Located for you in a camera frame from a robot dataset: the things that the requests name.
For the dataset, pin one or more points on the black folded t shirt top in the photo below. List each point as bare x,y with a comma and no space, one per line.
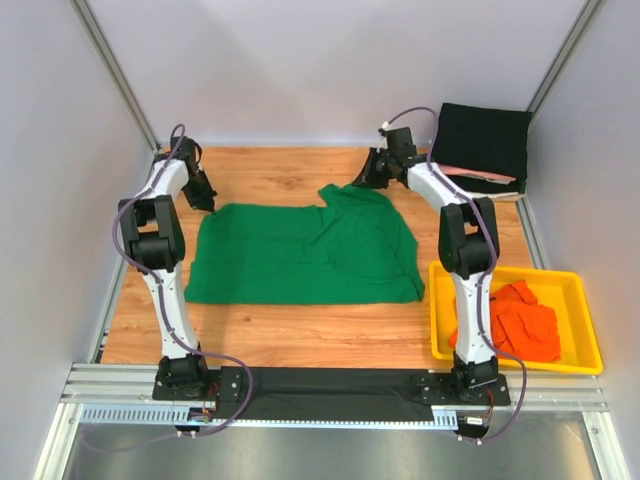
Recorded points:
483,139

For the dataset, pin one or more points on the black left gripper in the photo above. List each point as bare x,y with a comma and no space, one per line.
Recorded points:
205,202

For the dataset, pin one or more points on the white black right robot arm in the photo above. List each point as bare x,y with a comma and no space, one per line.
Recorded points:
468,249

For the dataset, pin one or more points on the grey slotted cable duct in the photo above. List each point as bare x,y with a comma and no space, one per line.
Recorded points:
187,417

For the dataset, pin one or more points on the left aluminium corner post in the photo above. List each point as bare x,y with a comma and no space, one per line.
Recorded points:
98,38

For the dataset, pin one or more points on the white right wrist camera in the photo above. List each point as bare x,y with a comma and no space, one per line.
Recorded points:
387,134

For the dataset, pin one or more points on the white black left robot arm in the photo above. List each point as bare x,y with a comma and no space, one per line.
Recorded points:
148,234

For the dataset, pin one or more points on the yellow plastic tray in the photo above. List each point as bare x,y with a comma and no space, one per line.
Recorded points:
564,293

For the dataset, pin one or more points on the aluminium frame rail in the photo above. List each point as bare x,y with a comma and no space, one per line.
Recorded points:
129,384

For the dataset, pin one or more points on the green t shirt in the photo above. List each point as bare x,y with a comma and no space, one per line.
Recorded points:
356,248

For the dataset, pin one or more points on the black folded t shirt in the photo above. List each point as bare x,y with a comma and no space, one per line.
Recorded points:
487,188
483,139

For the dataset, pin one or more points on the black base cloth strip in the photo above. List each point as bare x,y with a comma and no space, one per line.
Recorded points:
332,394

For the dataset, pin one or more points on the pink folded t shirt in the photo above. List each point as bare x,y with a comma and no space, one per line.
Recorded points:
476,174

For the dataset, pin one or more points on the white folded t shirt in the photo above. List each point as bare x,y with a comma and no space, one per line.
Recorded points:
503,198

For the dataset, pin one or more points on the aluminium corner post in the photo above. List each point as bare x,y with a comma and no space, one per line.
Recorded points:
98,38
572,40

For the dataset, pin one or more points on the right aluminium corner post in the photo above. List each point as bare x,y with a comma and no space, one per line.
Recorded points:
572,40

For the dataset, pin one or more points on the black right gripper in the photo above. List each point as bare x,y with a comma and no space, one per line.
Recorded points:
366,176

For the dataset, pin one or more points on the orange t shirt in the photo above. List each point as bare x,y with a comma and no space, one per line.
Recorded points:
521,326

